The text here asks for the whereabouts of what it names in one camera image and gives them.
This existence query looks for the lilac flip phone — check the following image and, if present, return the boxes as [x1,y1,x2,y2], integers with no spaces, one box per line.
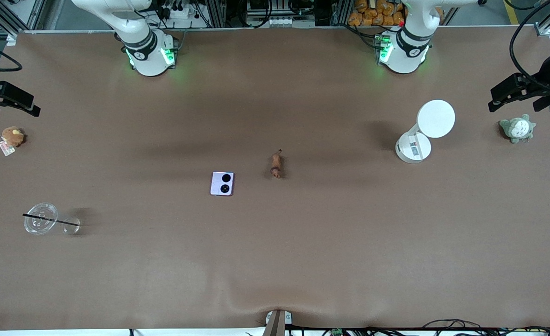
[210,171,235,196]

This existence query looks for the brown lion figurine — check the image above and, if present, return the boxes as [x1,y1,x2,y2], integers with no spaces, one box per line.
[270,149,283,179]

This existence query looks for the brown plush toy with tag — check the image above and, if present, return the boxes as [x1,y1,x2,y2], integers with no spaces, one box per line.
[0,126,25,157]

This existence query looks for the green grey plush toy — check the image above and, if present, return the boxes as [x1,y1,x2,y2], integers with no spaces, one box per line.
[499,114,536,144]

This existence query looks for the white desk lamp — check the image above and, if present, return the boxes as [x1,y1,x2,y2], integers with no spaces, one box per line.
[395,99,456,164]

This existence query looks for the clear plastic cup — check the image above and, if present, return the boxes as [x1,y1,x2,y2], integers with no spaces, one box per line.
[23,202,82,236]

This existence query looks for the black drinking straw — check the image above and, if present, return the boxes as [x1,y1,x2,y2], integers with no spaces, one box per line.
[22,213,80,228]

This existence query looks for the orange plush toy pile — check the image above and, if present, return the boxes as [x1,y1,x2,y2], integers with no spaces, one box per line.
[348,0,406,27]

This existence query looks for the white power strip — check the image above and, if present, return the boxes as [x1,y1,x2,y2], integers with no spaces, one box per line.
[159,0,197,20]

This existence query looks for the grey equipment rack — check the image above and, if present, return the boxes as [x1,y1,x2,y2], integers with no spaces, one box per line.
[246,0,318,28]

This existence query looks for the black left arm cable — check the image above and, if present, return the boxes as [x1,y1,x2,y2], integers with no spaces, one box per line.
[508,0,550,92]

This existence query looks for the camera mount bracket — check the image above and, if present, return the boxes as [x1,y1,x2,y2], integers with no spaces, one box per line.
[263,309,293,336]

